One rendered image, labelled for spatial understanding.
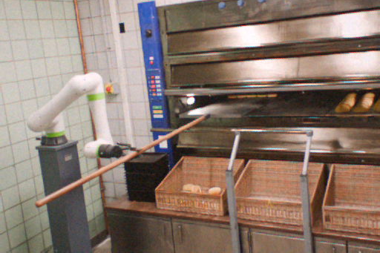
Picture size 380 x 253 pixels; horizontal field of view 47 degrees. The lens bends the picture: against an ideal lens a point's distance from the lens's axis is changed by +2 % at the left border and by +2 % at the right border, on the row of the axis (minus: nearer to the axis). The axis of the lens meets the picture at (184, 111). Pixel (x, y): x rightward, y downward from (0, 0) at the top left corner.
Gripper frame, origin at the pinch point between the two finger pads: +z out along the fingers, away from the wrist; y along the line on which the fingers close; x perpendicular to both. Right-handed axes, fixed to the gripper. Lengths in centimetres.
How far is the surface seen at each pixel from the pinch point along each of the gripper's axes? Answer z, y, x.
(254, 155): 36, 30, -102
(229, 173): 42, 24, -41
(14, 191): -119, 36, -3
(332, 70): 96, -34, -102
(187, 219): 3, 62, -46
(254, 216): 52, 56, -52
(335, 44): 98, -51, -103
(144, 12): -48, -89, -97
